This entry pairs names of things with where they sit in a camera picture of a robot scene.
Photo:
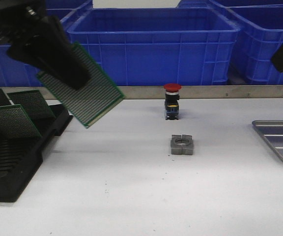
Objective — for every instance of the blue crate back left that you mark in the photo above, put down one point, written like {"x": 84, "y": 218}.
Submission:
{"x": 68, "y": 10}

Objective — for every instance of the silver metal tray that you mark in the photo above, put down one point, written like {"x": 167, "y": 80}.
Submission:
{"x": 271, "y": 131}

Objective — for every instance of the blue plastic crate right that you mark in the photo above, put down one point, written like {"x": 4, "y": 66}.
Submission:
{"x": 260, "y": 35}

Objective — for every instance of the red emergency stop button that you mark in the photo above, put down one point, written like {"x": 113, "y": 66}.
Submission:
{"x": 171, "y": 101}

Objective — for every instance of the blue crate back right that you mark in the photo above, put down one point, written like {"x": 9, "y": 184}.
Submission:
{"x": 228, "y": 3}

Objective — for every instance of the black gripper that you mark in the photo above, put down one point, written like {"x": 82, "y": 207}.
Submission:
{"x": 40, "y": 41}

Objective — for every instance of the blue plastic crate centre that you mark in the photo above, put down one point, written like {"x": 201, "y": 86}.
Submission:
{"x": 156, "y": 46}

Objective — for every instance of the green perforated board middle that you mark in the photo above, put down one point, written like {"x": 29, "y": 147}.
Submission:
{"x": 15, "y": 123}

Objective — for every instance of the blue plastic crate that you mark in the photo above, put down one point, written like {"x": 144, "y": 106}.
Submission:
{"x": 156, "y": 46}
{"x": 260, "y": 35}
{"x": 16, "y": 74}

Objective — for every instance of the green perforated board rear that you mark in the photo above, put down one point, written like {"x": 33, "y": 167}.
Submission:
{"x": 33, "y": 103}

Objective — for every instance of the green perforated circuit board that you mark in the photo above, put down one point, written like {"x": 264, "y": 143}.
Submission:
{"x": 91, "y": 102}

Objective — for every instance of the black slotted board rack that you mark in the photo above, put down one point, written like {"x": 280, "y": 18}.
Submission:
{"x": 20, "y": 158}

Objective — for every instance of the grey metal clamp block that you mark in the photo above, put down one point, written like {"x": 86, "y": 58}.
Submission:
{"x": 182, "y": 145}

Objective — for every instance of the blue plastic crate left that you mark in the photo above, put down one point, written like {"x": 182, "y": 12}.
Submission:
{"x": 16, "y": 74}

